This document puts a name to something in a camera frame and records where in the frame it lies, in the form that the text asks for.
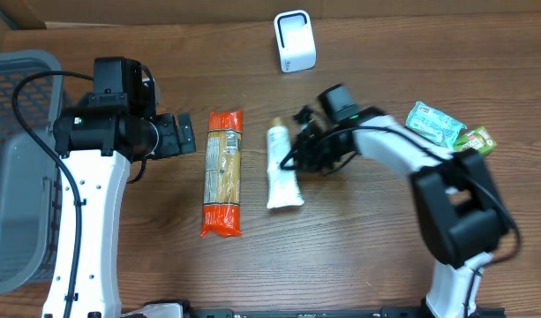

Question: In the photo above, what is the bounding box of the white tube gold cap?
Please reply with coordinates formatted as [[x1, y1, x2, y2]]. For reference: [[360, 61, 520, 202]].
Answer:
[[267, 117, 304, 209]]

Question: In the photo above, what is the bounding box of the orange spaghetti packet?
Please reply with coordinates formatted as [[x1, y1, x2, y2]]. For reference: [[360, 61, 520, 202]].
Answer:
[[200, 110, 243, 237]]

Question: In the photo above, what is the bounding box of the teal snack packet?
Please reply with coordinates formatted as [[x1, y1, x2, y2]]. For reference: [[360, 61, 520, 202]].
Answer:
[[405, 101, 467, 148]]

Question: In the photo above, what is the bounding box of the green juice carton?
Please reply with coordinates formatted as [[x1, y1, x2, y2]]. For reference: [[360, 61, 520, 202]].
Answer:
[[454, 126, 497, 155]]

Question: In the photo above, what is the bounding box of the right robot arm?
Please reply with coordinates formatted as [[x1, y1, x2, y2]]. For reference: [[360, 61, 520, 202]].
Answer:
[[281, 105, 517, 317]]

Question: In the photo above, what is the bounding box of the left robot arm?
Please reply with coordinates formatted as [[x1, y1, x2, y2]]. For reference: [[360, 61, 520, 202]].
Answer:
[[41, 106, 195, 317]]

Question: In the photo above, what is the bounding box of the white barcode scanner stand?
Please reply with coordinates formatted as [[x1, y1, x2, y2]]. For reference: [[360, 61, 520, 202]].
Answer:
[[274, 10, 317, 73]]

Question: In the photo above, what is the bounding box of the grey plastic shopping basket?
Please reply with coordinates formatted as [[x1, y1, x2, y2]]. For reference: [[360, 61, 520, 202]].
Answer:
[[0, 49, 61, 294]]

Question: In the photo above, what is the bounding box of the cardboard back panel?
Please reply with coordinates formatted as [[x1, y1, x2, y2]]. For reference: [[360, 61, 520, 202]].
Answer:
[[0, 0, 541, 29]]

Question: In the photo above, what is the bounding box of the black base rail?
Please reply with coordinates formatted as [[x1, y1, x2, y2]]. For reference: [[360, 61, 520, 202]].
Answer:
[[190, 307, 507, 318]]

